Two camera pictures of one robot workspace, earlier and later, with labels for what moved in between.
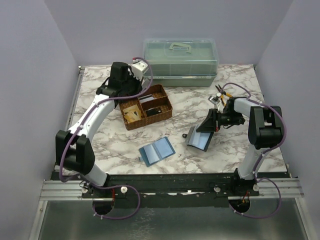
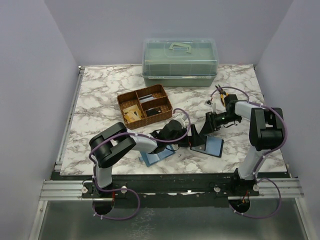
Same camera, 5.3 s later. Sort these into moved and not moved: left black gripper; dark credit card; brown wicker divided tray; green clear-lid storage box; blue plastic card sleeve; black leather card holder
Moved: left black gripper; black leather card holder
Not moved: blue plastic card sleeve; dark credit card; brown wicker divided tray; green clear-lid storage box
